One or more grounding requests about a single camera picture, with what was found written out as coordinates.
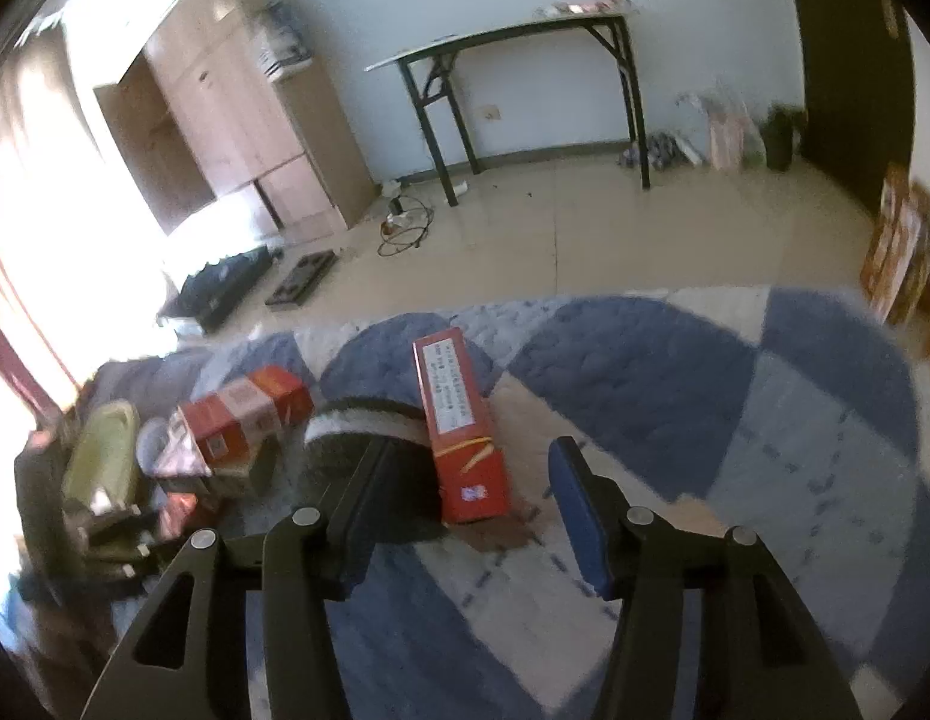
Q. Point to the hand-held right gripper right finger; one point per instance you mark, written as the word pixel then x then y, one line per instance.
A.
pixel 577 517

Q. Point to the wide red carton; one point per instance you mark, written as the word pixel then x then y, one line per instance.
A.
pixel 240 412

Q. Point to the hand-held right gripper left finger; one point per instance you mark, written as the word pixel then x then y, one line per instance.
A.
pixel 356 510

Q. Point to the small red box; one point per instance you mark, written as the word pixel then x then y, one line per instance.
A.
pixel 181 514

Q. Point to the blue patterned blanket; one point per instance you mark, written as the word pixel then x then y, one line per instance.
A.
pixel 660 390

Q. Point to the white printed bag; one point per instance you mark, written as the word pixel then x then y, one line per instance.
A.
pixel 283 41

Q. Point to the clutter on folding table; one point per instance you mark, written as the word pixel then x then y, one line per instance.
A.
pixel 585 6

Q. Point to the colourful cardboard boxes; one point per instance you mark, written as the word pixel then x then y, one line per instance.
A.
pixel 900 247

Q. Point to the pale yellow plastic basin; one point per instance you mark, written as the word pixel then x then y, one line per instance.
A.
pixel 101 450

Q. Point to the dark grey bedspread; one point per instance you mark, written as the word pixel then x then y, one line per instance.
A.
pixel 150 382

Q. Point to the dark door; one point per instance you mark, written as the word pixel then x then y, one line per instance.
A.
pixel 847 90

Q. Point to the long red box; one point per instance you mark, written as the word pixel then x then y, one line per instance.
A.
pixel 465 465

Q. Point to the red curtain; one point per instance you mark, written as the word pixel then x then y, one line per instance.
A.
pixel 15 330

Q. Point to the black tray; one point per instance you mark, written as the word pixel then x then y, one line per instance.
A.
pixel 301 277

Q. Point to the black flat case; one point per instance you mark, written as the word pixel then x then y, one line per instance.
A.
pixel 221 285

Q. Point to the dark green bin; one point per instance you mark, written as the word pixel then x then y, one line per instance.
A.
pixel 781 139

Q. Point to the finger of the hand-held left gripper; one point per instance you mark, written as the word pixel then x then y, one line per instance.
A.
pixel 124 544

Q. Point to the pink bag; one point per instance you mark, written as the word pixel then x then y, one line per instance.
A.
pixel 727 131

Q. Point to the wall socket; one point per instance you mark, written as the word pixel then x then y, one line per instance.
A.
pixel 492 113

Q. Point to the black and white foam roll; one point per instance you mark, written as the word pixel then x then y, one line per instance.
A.
pixel 414 487

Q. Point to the wooden wardrobe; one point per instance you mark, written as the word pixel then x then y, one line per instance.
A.
pixel 232 112

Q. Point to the folding table with black legs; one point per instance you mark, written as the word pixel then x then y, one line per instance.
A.
pixel 510 34

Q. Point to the pile of shoes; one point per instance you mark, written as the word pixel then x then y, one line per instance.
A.
pixel 664 150

